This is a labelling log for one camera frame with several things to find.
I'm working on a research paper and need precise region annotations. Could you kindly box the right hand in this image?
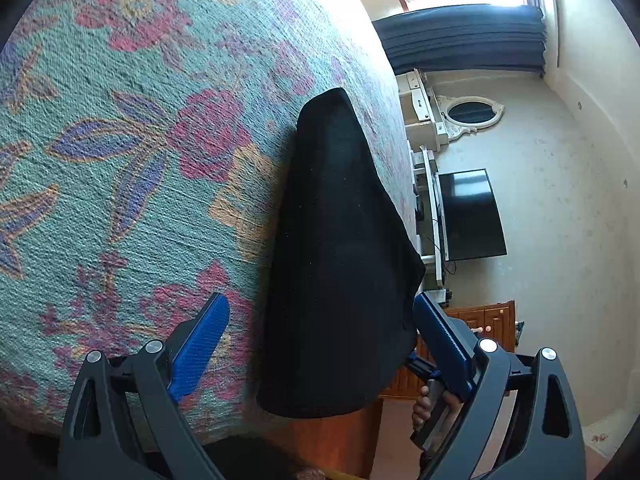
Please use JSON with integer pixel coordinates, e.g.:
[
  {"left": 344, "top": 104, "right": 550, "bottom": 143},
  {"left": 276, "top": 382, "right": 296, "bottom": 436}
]
[{"left": 411, "top": 386, "right": 463, "bottom": 434}]

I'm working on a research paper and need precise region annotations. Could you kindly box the floral woven bedspread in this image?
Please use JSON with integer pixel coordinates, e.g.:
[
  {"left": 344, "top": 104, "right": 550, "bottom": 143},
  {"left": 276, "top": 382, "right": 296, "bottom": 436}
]
[{"left": 1, "top": 0, "right": 416, "bottom": 441}]

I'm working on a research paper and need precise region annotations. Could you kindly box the black pant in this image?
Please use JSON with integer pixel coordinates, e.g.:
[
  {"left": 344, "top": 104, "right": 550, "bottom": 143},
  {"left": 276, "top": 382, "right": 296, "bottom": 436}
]
[{"left": 257, "top": 88, "right": 424, "bottom": 419}]

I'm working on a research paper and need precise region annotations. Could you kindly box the black flat television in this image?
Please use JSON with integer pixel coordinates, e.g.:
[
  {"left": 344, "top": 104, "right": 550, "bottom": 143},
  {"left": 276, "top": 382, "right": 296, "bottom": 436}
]
[{"left": 438, "top": 169, "right": 506, "bottom": 262}]

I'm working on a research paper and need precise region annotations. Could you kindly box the white ornate oval mirror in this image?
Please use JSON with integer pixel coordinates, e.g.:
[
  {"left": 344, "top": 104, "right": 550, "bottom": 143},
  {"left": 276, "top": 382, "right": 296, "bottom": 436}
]
[{"left": 436, "top": 96, "right": 506, "bottom": 143}]

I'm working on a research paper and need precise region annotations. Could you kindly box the dark blue curtain lower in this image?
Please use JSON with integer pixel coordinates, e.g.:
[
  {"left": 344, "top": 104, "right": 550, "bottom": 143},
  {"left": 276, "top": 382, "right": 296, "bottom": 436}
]
[{"left": 372, "top": 3, "right": 546, "bottom": 75}]

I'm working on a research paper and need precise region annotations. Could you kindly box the white tv stand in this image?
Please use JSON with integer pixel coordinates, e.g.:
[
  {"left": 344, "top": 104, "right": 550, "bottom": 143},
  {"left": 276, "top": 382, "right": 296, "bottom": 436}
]
[{"left": 410, "top": 146, "right": 448, "bottom": 292}]

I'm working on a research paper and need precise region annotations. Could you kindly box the orange wooden cabinet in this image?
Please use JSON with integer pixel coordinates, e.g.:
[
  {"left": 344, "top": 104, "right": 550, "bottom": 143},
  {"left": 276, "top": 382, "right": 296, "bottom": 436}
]
[{"left": 376, "top": 300, "right": 518, "bottom": 401}]

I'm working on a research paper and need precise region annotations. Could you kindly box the cream dresser cabinet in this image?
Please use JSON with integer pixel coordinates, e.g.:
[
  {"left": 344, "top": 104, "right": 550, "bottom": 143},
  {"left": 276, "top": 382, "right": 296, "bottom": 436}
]
[{"left": 396, "top": 68, "right": 449, "bottom": 153}]

